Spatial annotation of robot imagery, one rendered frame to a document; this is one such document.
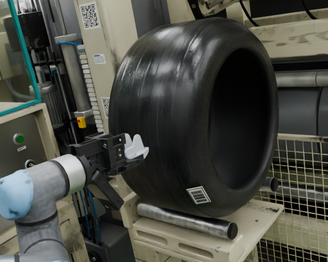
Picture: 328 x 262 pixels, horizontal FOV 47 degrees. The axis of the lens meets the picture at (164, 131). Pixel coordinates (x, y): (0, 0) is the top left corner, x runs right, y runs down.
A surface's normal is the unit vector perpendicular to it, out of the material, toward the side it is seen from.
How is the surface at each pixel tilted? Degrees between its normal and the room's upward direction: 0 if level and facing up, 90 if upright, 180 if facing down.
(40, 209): 91
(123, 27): 90
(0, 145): 90
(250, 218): 0
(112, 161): 90
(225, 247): 0
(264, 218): 0
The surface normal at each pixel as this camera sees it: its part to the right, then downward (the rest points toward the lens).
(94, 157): 0.77, 0.05
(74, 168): 0.62, -0.42
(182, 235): -0.18, -0.94
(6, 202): -0.62, 0.25
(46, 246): 0.02, -0.98
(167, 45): -0.47, -0.62
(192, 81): 0.09, -0.21
